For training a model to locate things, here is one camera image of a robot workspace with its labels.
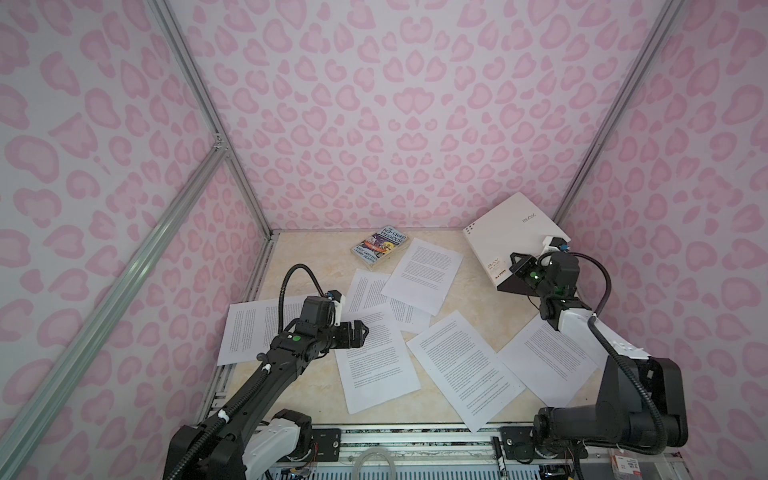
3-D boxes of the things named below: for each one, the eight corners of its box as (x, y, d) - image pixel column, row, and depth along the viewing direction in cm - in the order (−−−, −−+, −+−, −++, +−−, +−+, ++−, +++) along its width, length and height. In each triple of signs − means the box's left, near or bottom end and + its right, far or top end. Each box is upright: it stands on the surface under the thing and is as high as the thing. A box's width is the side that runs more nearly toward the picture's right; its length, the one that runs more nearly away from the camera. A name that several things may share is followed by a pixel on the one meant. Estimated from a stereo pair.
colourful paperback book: (350, 253, 115) (349, 249, 113) (387, 226, 124) (387, 222, 122) (371, 270, 109) (371, 267, 108) (408, 241, 118) (409, 237, 117)
